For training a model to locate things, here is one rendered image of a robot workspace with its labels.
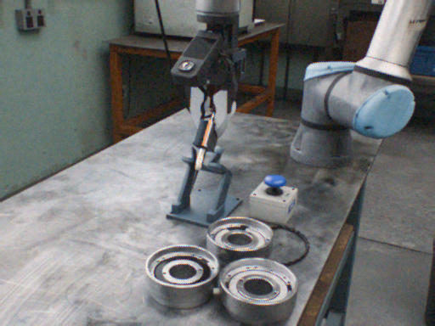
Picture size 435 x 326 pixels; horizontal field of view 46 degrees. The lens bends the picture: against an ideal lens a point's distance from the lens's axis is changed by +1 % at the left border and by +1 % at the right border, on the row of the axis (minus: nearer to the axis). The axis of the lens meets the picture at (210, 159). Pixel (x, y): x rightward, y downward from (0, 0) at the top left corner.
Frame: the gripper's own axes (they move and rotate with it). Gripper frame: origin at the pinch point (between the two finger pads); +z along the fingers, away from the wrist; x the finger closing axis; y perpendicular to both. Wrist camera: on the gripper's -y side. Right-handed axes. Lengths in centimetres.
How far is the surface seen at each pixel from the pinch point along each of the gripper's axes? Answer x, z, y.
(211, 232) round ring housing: -7.2, 12.6, -12.5
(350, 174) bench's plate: -21.0, 15.5, 30.3
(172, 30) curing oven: 115, 11, 185
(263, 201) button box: -11.3, 11.7, 0.3
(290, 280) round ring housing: -22.6, 12.6, -19.1
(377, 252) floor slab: -21, 95, 138
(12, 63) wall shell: 151, 21, 97
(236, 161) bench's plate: 4.3, 15.5, 24.5
